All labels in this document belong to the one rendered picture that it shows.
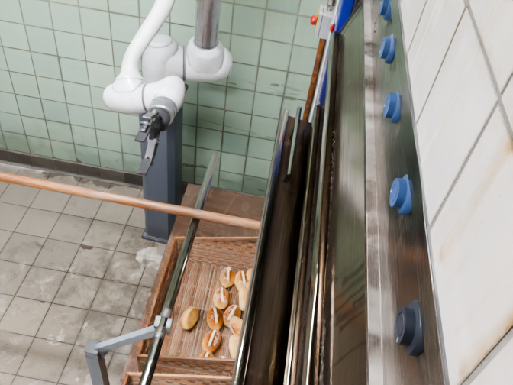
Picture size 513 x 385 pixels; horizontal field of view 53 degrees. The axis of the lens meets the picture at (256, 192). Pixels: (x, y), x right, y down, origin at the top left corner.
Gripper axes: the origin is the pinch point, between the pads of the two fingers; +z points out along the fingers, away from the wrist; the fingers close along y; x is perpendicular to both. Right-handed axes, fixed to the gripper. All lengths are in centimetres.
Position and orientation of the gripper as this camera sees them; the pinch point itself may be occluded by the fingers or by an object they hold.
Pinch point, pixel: (141, 155)
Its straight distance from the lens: 164.4
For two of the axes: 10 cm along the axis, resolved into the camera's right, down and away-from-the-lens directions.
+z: -1.5, 6.9, -7.1
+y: -1.1, 7.0, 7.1
